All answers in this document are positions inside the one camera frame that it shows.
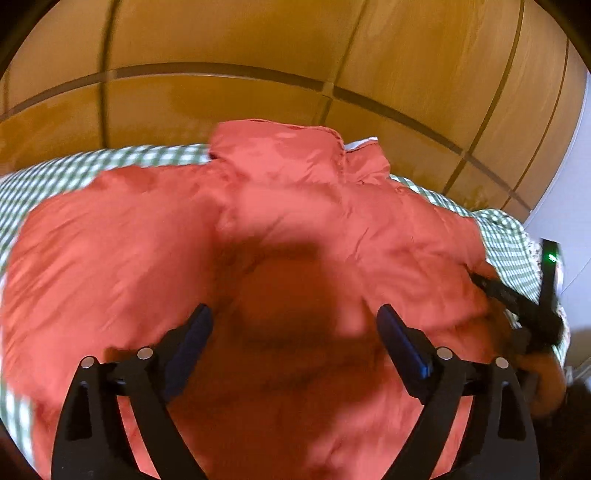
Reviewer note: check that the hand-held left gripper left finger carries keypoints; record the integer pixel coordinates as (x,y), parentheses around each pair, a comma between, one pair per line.
(194,338)

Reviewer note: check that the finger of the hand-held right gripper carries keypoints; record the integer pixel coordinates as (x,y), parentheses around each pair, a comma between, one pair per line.
(501,291)

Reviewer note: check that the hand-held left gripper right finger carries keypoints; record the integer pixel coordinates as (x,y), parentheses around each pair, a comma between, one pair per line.
(401,342)

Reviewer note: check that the orange puffer jacket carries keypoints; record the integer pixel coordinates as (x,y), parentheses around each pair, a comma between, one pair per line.
(277,207)

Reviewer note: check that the green checked bedspread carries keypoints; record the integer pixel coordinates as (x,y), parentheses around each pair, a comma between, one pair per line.
(503,240)

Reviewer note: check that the wooden wardrobe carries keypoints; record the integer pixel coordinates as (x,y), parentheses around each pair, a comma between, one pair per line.
(277,37)

